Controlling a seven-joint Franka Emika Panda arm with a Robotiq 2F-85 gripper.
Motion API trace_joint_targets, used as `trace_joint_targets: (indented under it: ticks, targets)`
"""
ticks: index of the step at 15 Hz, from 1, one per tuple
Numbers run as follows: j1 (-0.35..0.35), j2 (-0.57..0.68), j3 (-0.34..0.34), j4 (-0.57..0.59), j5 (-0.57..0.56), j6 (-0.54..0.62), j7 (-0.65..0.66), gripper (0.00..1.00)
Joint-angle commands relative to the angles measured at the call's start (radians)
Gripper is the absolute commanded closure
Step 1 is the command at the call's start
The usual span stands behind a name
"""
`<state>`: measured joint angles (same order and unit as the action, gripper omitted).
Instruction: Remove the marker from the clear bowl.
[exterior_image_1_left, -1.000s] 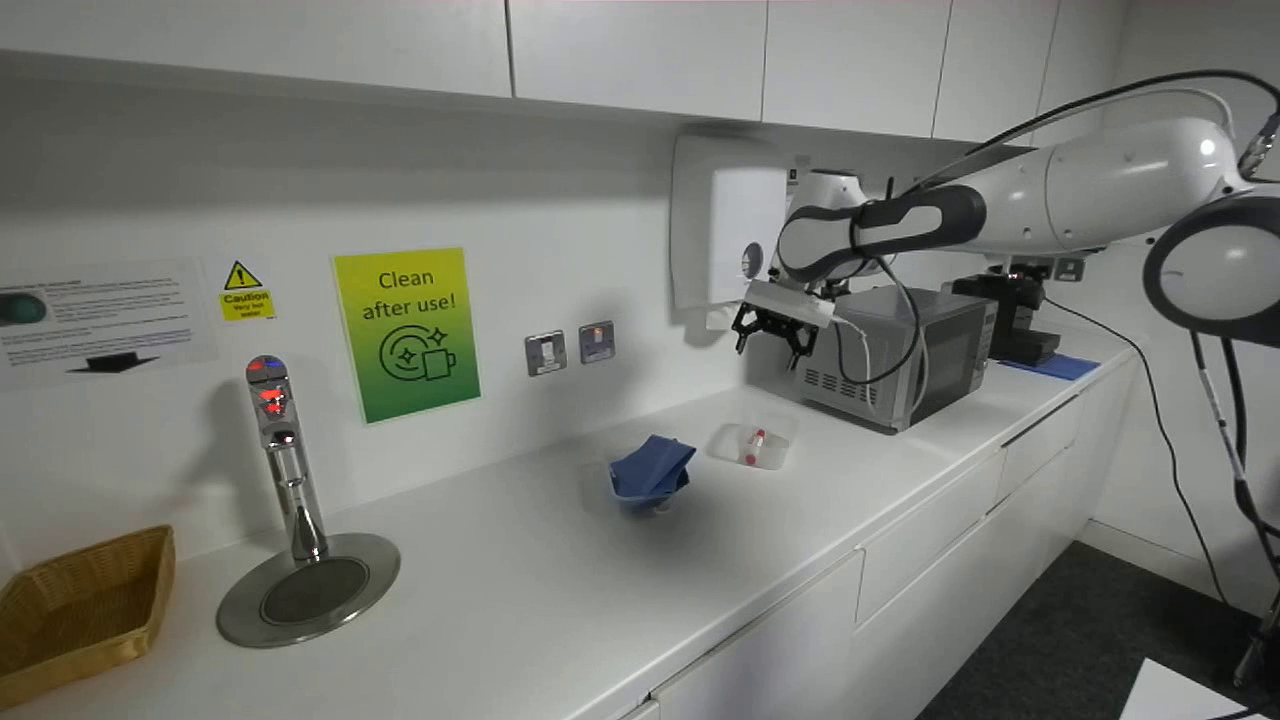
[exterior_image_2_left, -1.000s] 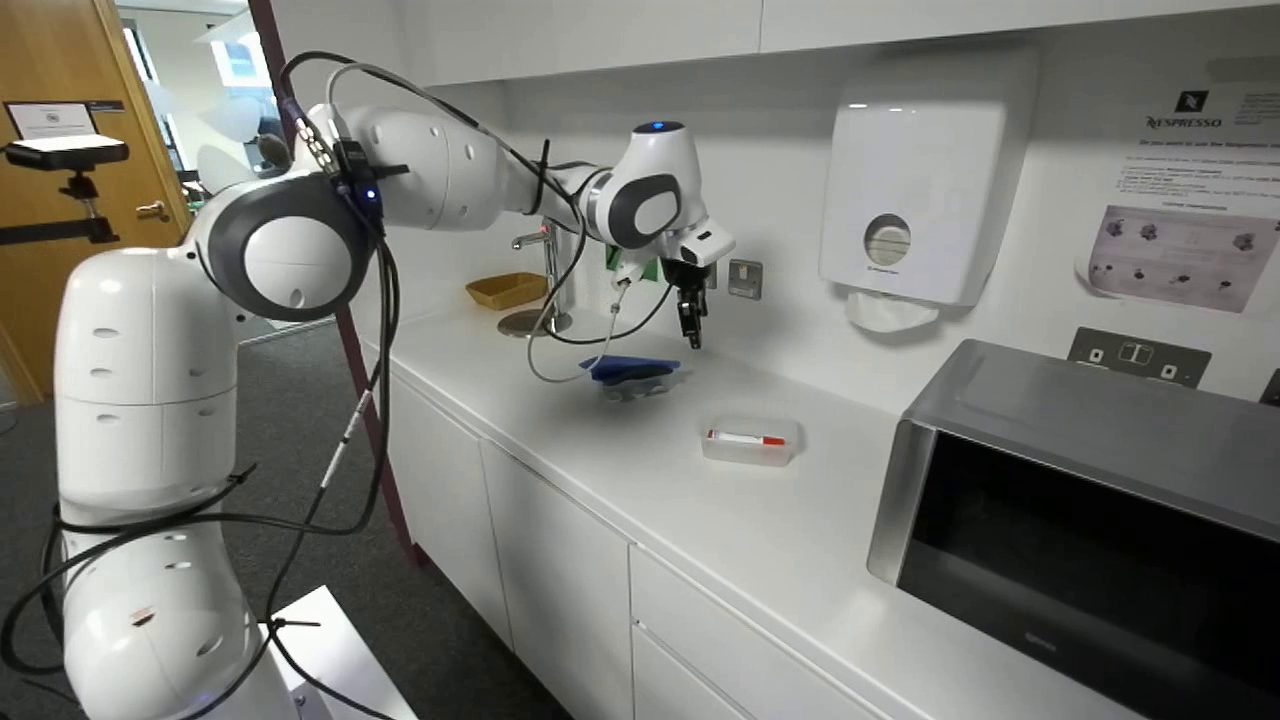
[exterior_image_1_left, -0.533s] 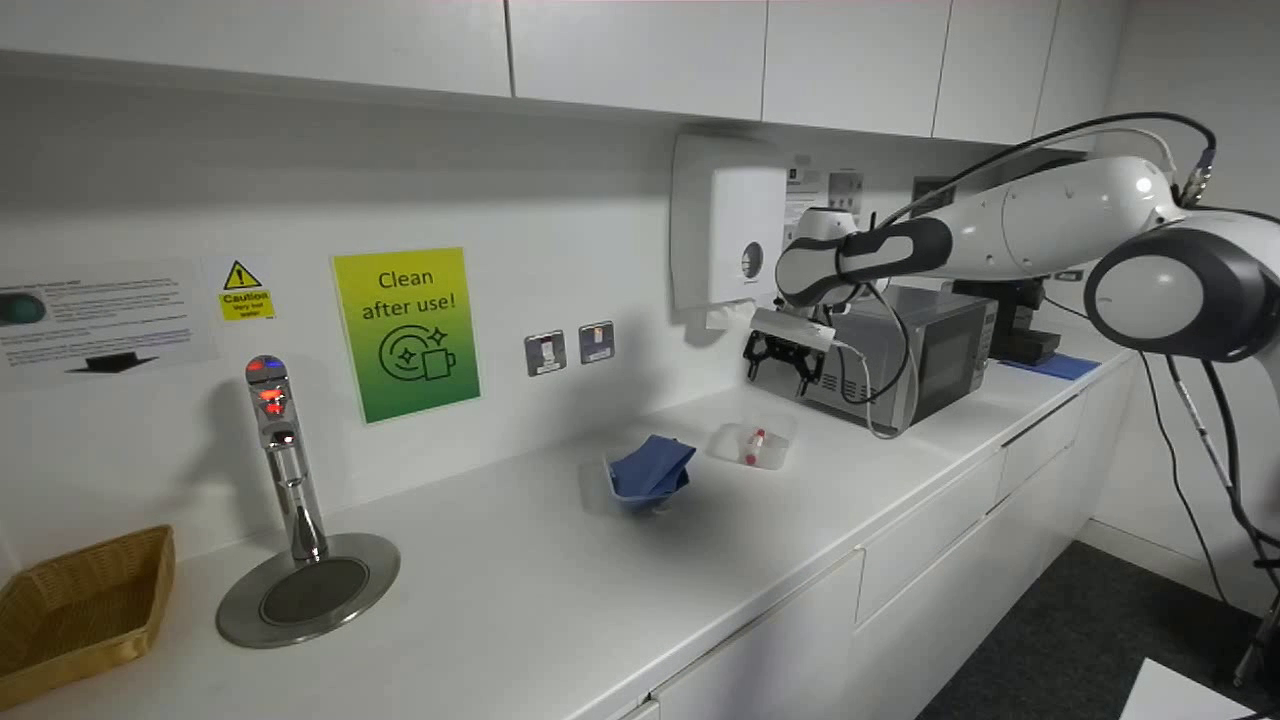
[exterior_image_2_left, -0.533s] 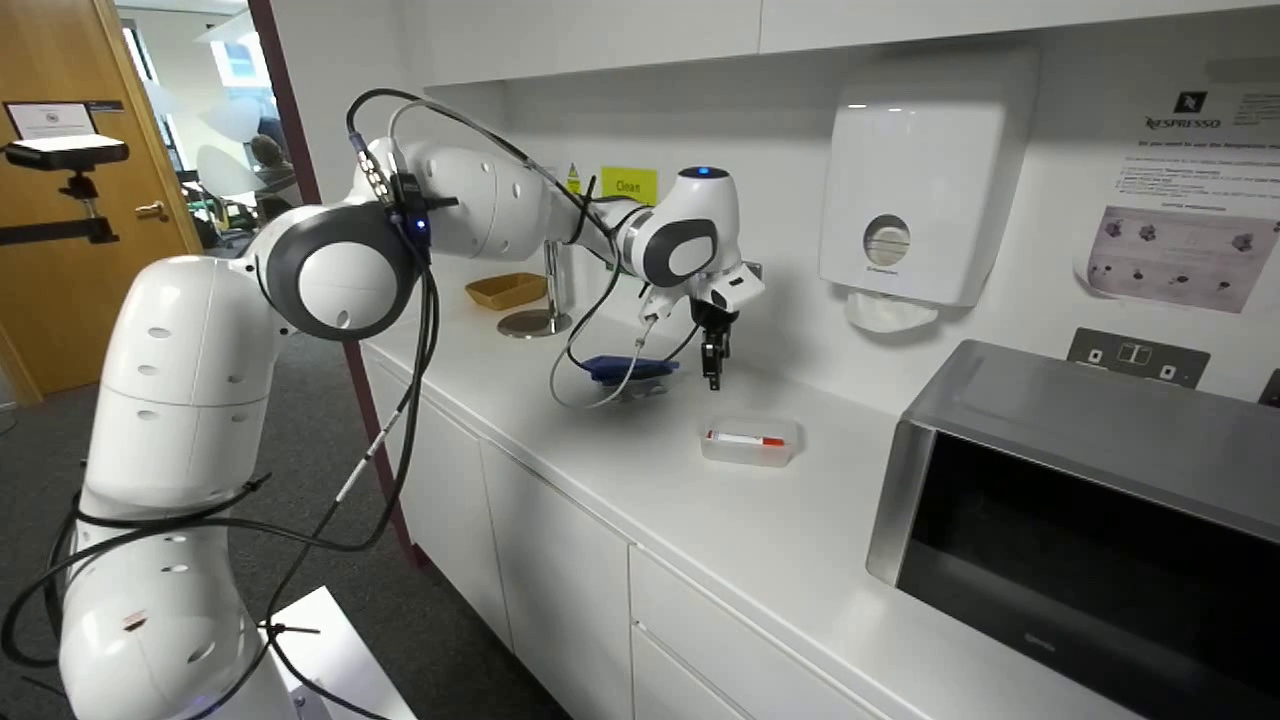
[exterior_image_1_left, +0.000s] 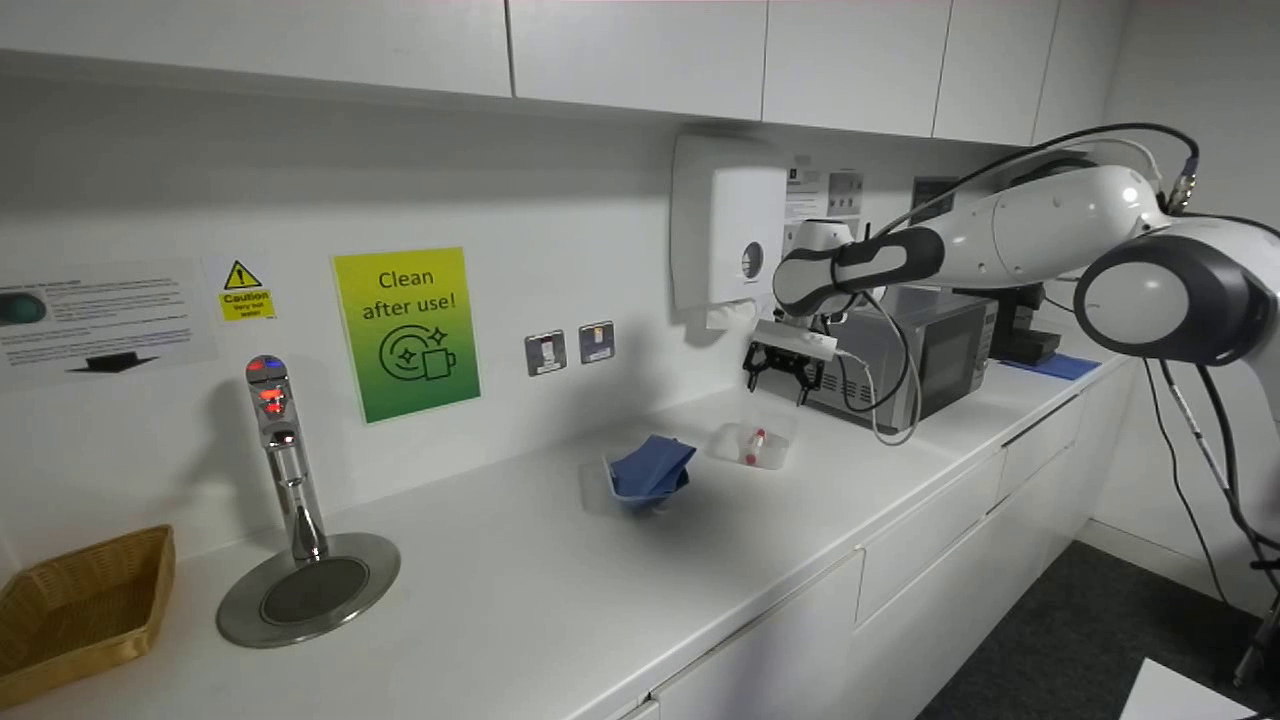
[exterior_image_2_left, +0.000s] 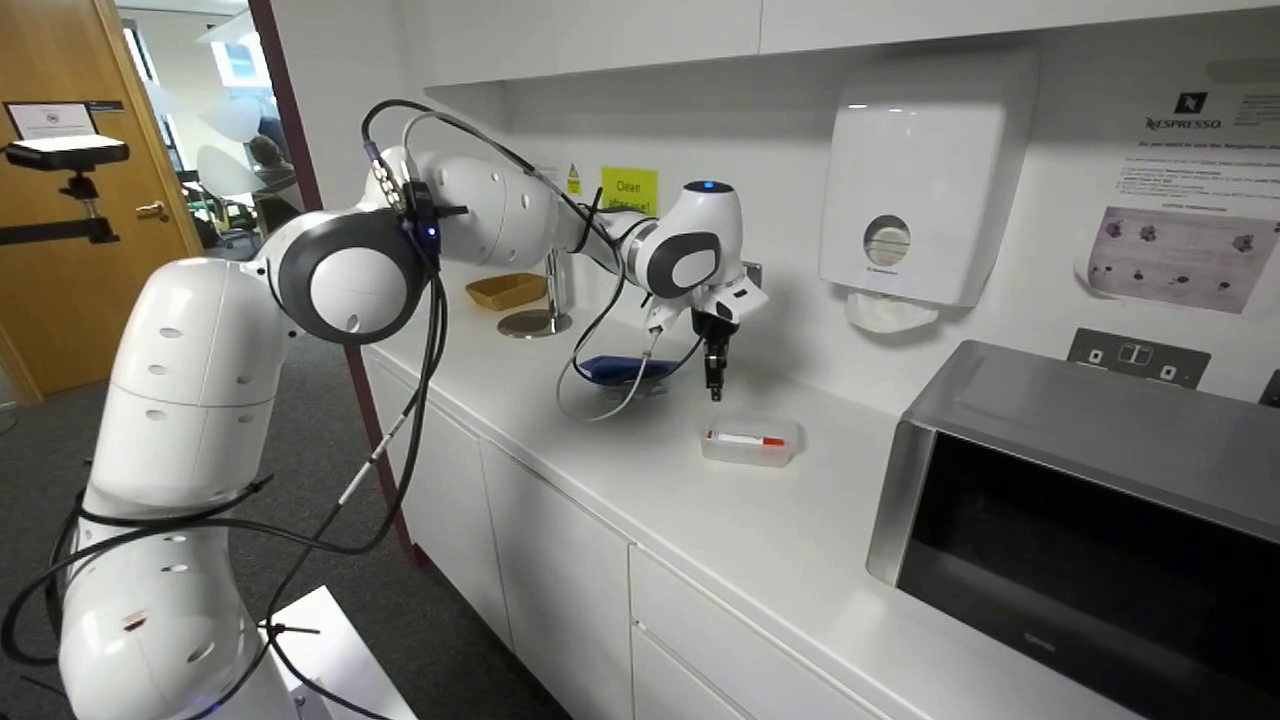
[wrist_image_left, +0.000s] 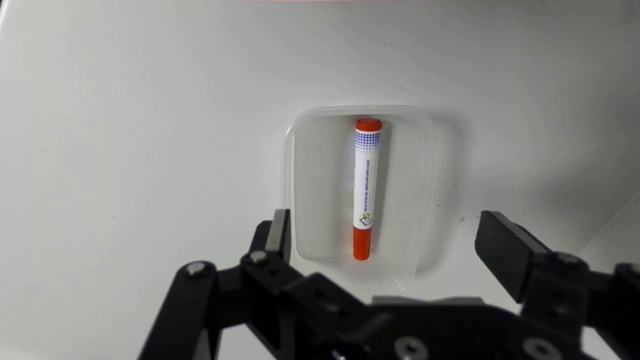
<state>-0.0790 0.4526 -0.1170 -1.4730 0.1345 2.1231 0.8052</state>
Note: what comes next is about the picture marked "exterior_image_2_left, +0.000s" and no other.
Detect white lower cabinets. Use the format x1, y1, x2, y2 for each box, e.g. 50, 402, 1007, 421
362, 346, 882, 720

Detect metal double wall socket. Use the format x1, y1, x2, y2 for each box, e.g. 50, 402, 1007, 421
1064, 324, 1214, 393

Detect seated person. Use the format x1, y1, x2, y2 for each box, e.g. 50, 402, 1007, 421
241, 131, 306, 236

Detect dark red door frame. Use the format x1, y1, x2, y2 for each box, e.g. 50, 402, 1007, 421
248, 0, 430, 575

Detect long black robot cable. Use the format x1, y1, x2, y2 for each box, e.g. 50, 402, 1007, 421
0, 195, 456, 720

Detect chrome hot water tap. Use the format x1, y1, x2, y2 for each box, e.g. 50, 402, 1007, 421
538, 245, 581, 330

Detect laptop on stand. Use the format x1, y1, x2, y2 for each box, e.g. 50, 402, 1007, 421
0, 96, 131, 172

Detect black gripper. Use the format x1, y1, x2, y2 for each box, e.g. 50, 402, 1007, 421
688, 299, 745, 402

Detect stainless steel appliance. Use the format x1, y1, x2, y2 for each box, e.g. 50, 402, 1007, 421
865, 337, 1280, 720

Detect white upper cabinets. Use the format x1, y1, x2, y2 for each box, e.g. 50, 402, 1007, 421
402, 0, 1280, 91

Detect black cable at robot wrist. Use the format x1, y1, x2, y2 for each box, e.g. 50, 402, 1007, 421
357, 96, 710, 427

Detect black tripod stand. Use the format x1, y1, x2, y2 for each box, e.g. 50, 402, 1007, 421
0, 162, 125, 252

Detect white paper towel dispenser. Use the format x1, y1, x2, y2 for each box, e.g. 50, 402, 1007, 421
814, 96, 1014, 337

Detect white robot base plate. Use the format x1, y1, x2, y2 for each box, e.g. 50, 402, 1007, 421
254, 581, 418, 720

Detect blue plastic object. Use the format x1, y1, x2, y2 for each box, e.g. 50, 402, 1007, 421
581, 351, 672, 383

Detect Nespresso wall poster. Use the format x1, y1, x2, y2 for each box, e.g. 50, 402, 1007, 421
1070, 55, 1280, 321

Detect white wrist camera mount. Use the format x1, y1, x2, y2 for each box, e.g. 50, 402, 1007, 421
715, 272, 772, 328

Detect white cabinets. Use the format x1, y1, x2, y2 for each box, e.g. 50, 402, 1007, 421
362, 346, 882, 720
402, 0, 1280, 91

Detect yellow basket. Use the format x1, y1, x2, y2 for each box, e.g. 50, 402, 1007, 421
462, 269, 550, 316

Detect wooden door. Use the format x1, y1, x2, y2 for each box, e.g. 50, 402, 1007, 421
0, 0, 241, 402

